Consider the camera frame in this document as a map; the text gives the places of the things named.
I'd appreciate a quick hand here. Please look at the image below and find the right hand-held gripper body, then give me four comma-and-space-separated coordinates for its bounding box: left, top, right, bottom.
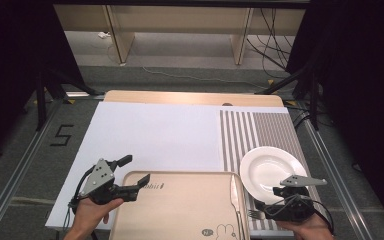
263, 174, 328, 224

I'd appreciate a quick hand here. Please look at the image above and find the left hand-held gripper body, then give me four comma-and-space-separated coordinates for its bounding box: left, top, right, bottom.
78, 157, 139, 205

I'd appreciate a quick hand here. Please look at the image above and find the white plate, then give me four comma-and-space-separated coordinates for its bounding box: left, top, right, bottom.
239, 145, 309, 204

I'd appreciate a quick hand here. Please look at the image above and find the silver knife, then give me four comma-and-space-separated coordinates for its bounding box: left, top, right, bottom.
229, 173, 248, 240

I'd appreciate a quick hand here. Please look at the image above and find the beige tray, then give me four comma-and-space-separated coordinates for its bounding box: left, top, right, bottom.
109, 170, 252, 240

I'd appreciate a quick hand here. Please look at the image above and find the person's right hand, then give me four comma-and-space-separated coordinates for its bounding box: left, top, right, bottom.
276, 213, 335, 240

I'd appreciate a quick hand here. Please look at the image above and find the person's left hand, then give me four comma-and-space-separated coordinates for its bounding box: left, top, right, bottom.
71, 196, 124, 233

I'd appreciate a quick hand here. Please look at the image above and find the white board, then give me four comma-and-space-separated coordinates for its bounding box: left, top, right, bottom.
45, 101, 314, 239

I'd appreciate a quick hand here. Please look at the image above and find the striped placemat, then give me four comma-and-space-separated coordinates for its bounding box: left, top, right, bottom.
219, 109, 331, 233

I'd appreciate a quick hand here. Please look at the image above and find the wooden table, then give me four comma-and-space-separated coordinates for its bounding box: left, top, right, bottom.
103, 89, 285, 108

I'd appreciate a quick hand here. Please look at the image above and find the black metal stand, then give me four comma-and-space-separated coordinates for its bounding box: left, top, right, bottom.
34, 68, 104, 131
256, 64, 321, 131

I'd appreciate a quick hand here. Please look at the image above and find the wooden shelf unit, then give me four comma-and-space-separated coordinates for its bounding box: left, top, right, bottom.
53, 4, 306, 66

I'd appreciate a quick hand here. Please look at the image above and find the black curtain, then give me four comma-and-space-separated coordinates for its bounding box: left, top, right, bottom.
285, 0, 384, 231
0, 0, 85, 168

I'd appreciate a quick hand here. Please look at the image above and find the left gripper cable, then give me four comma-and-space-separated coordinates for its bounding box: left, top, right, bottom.
62, 165, 96, 232

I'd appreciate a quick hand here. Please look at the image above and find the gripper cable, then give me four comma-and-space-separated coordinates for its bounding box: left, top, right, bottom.
62, 165, 96, 232
266, 194, 335, 234

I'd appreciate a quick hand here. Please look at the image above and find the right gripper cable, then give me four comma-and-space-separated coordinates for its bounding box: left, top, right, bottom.
266, 194, 335, 234

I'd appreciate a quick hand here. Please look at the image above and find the aluminium rail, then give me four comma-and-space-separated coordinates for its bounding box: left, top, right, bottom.
0, 91, 106, 240
303, 118, 373, 240

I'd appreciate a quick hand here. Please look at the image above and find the black cable bundle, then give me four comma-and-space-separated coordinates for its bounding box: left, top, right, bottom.
246, 8, 294, 79

